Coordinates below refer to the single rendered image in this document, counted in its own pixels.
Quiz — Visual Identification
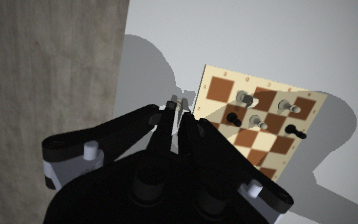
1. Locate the black pawn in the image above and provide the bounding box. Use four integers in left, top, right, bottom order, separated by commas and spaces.
285, 124, 307, 139
226, 112, 242, 127

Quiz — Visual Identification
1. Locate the white pawn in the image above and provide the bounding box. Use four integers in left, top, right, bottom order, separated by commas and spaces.
278, 100, 301, 113
176, 98, 182, 111
249, 115, 267, 129

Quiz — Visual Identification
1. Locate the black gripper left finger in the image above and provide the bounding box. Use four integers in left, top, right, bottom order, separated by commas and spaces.
42, 95, 177, 201

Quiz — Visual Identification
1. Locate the wooden chessboard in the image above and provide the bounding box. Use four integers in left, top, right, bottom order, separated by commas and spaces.
193, 65, 327, 183

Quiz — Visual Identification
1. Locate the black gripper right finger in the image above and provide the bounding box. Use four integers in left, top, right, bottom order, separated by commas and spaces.
177, 98, 294, 224

